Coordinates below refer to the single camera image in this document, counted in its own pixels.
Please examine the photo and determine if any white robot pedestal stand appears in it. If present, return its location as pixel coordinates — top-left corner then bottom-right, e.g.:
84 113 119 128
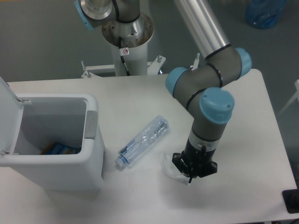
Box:
80 14 201 78

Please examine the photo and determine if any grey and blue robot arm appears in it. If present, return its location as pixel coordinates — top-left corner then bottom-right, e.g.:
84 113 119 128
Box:
74 0 252 184

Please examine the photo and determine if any black cable on pedestal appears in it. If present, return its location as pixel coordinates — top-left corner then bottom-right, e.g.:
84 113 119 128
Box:
118 36 131 76

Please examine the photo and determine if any white frame at right edge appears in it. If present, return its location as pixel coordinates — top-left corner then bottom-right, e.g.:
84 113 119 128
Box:
278 80 299 116

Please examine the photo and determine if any black device at table edge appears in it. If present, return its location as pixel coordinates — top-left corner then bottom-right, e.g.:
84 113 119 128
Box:
282 189 299 214

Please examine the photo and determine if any white plastic bag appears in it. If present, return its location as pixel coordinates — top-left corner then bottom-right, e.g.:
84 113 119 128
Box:
160 153 191 186

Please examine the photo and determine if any white trash can lid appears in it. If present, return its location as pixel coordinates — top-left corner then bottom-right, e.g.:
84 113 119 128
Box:
0 79 31 155

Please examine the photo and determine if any white trash can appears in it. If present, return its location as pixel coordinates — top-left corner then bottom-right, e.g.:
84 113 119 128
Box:
0 93 105 190

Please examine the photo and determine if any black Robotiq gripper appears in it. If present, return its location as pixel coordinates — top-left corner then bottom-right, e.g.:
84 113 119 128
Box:
172 140 218 183

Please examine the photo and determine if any blue packet in bin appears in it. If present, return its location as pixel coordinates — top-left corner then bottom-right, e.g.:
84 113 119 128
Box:
40 142 81 155

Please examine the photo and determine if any clear plastic water bottle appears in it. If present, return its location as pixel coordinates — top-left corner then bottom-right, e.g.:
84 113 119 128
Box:
114 115 169 168

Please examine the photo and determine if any blue plastic bag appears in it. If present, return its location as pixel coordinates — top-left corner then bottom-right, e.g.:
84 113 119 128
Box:
244 0 287 29

